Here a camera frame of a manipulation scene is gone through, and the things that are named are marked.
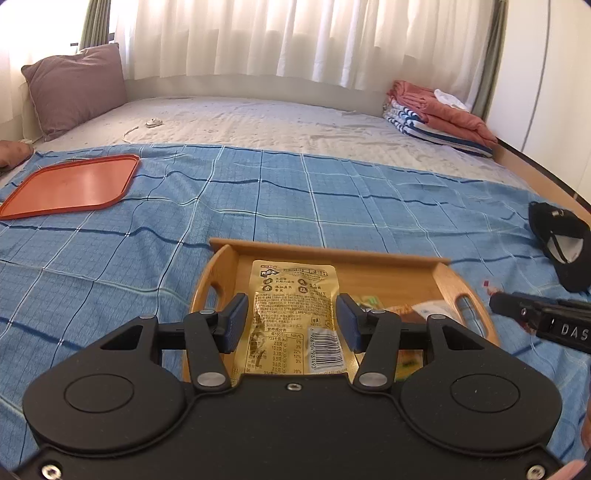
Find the white sheer curtain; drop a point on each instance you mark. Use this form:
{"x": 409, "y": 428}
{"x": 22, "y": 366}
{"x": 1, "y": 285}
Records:
{"x": 277, "y": 37}

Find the white cloth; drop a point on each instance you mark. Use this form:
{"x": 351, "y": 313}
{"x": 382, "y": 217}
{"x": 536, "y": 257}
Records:
{"x": 450, "y": 99}

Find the blue checked blanket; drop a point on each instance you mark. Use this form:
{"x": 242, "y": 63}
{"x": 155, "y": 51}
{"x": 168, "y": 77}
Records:
{"x": 138, "y": 254}

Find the brown plush toy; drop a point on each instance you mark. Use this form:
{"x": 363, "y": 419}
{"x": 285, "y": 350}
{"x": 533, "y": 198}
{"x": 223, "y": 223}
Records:
{"x": 14, "y": 152}

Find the wooden bed frame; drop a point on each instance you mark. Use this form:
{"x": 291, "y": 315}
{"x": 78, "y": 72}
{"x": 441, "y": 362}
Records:
{"x": 545, "y": 173}

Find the folded pink blanket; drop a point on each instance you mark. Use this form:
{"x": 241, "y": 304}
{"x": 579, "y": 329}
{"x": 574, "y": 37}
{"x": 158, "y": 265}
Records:
{"x": 452, "y": 122}

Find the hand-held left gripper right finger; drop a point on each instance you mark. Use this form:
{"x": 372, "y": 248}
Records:
{"x": 348, "y": 323}

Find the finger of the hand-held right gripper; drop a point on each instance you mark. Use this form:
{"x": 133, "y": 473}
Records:
{"x": 515, "y": 310}
{"x": 554, "y": 300}

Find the black cap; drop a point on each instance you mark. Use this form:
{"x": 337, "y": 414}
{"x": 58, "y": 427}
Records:
{"x": 568, "y": 272}

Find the purple pillow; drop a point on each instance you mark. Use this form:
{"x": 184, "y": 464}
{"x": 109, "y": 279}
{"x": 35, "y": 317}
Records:
{"x": 74, "y": 87}

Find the orange plastic tray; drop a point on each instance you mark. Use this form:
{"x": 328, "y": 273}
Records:
{"x": 69, "y": 184}

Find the grey-green drape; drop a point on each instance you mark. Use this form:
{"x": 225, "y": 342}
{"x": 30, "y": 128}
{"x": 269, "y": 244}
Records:
{"x": 94, "y": 23}
{"x": 490, "y": 60}

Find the blue striped folded towel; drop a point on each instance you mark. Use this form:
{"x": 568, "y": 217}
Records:
{"x": 429, "y": 134}

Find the white quilted mattress pad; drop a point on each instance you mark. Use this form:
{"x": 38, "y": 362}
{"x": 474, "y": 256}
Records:
{"x": 277, "y": 120}

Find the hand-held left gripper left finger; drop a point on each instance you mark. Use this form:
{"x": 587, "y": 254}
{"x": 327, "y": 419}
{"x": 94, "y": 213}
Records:
{"x": 235, "y": 318}

